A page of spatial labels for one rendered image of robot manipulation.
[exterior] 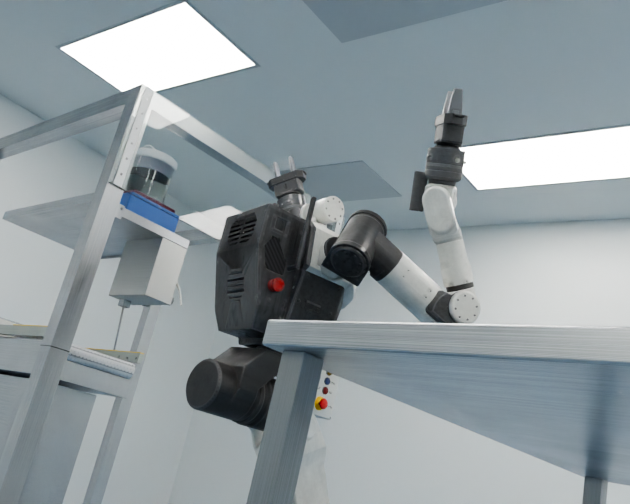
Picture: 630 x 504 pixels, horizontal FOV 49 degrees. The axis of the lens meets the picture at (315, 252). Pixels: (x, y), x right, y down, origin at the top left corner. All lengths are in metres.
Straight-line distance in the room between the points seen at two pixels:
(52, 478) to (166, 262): 0.74
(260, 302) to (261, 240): 0.14
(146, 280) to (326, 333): 1.51
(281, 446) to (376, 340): 0.18
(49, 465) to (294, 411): 1.53
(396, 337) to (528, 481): 4.25
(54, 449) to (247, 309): 0.95
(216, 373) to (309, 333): 0.69
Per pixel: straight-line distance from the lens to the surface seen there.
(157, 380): 6.54
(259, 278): 1.55
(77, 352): 2.17
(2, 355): 2.44
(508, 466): 5.04
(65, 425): 2.32
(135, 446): 6.50
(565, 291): 5.21
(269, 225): 1.59
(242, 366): 1.53
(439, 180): 1.65
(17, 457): 2.04
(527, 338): 0.68
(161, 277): 2.30
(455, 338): 0.72
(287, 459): 0.86
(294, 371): 0.87
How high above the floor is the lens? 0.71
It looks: 18 degrees up
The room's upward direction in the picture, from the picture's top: 13 degrees clockwise
